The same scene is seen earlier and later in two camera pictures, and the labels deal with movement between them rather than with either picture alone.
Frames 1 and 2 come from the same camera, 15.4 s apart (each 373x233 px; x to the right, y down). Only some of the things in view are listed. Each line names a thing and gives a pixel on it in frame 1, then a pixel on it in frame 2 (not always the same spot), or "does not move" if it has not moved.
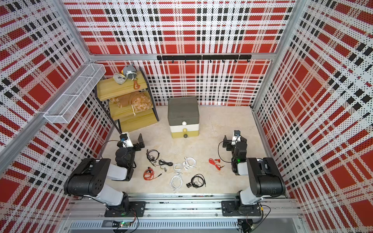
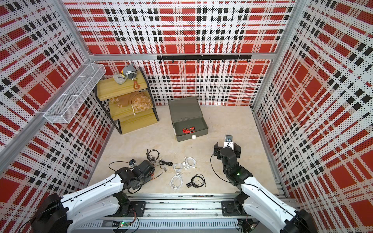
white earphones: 190,162 does not move
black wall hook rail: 205,57 does not move
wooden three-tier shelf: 127,99 does not move
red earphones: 148,174 does not move
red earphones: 212,161 to 189,130
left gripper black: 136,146 to 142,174
